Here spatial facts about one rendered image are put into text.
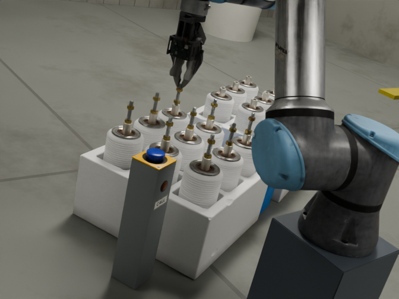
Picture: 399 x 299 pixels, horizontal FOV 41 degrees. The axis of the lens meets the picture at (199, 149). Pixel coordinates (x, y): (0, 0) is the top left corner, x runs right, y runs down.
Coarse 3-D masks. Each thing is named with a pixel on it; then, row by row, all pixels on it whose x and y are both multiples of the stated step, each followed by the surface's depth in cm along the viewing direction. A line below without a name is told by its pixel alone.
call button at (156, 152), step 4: (152, 148) 112; (156, 148) 112; (148, 152) 110; (152, 152) 110; (156, 152) 110; (160, 152) 111; (164, 152) 111; (148, 156) 109; (152, 156) 109; (156, 156) 109; (160, 156) 109; (164, 156) 111; (152, 160) 110; (156, 160) 110; (160, 160) 110
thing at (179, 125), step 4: (160, 112) 154; (160, 116) 153; (164, 116) 152; (188, 116) 157; (164, 120) 152; (172, 120) 151; (176, 120) 151; (180, 120) 152; (184, 120) 153; (188, 120) 154; (176, 124) 152; (180, 124) 152; (184, 124) 153; (172, 128) 152; (176, 128) 152; (180, 128) 153; (184, 128) 154; (172, 132) 152
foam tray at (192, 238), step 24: (96, 168) 133; (120, 168) 132; (96, 192) 135; (120, 192) 131; (240, 192) 135; (264, 192) 154; (96, 216) 138; (120, 216) 134; (168, 216) 126; (192, 216) 122; (216, 216) 123; (240, 216) 141; (168, 240) 128; (192, 240) 124; (216, 240) 130; (168, 264) 130; (192, 264) 126
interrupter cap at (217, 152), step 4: (216, 148) 138; (220, 148) 139; (212, 152) 136; (216, 152) 136; (220, 152) 137; (232, 152) 138; (236, 152) 138; (216, 156) 134; (220, 156) 134; (224, 156) 135; (232, 156) 136; (236, 156) 136; (240, 156) 137; (224, 160) 133; (228, 160) 133; (232, 160) 133; (236, 160) 134
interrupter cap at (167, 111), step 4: (168, 108) 157; (164, 112) 154; (168, 112) 155; (180, 112) 157; (184, 112) 157; (168, 116) 152; (172, 116) 152; (176, 116) 153; (180, 116) 153; (184, 116) 154
